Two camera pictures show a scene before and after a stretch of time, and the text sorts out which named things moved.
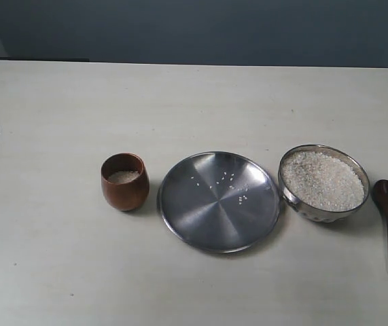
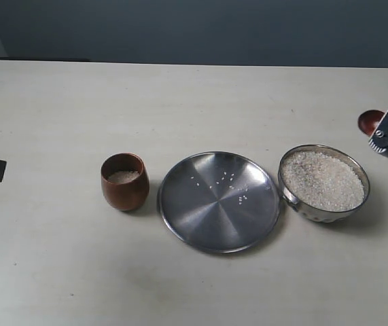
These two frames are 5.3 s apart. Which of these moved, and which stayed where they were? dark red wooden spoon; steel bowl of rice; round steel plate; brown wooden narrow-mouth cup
Moved: dark red wooden spoon
Stayed: steel bowl of rice; brown wooden narrow-mouth cup; round steel plate
